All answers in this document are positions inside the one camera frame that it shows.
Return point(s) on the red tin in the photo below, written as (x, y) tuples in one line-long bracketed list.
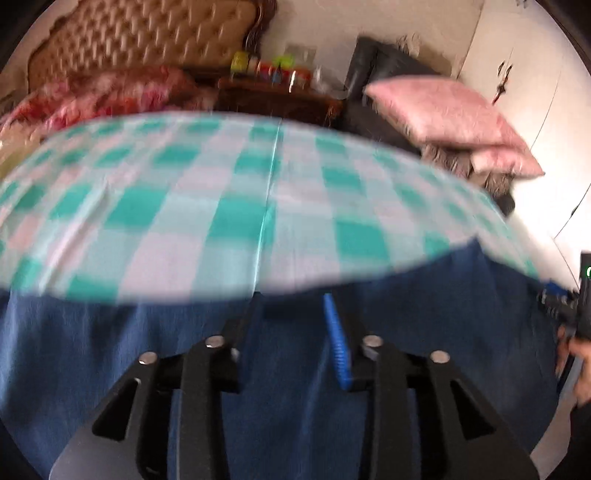
[(300, 78), (266, 71)]

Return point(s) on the black sofa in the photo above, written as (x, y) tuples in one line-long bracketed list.
[(374, 64)]

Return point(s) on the green white checked tablecloth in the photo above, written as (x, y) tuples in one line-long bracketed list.
[(184, 207)]

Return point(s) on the large pink pillow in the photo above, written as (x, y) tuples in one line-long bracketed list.
[(443, 110)]

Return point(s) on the small pink pillow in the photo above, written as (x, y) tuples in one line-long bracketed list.
[(512, 164)]

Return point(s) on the wall socket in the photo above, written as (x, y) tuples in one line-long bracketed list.
[(300, 51)]

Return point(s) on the red floral blanket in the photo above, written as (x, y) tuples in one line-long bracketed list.
[(115, 94)]

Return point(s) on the bright green container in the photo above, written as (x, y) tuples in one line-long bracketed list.
[(284, 61)]

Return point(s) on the grey furry cushion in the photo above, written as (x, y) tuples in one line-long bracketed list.
[(461, 166)]

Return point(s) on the blue towel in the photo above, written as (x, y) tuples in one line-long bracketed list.
[(286, 429)]

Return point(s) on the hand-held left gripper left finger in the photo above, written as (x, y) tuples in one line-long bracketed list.
[(240, 327)]

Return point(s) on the yellow green jar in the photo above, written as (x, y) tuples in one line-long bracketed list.
[(240, 62)]

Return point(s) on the tan tufted headboard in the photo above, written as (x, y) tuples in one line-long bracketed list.
[(138, 37)]

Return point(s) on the dark wooden nightstand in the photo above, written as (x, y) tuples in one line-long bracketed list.
[(277, 101)]

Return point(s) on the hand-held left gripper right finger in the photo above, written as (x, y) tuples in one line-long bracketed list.
[(336, 341)]

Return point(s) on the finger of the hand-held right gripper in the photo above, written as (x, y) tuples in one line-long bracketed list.
[(556, 291), (561, 309)]

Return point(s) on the person's right hand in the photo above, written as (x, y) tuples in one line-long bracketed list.
[(564, 350)]

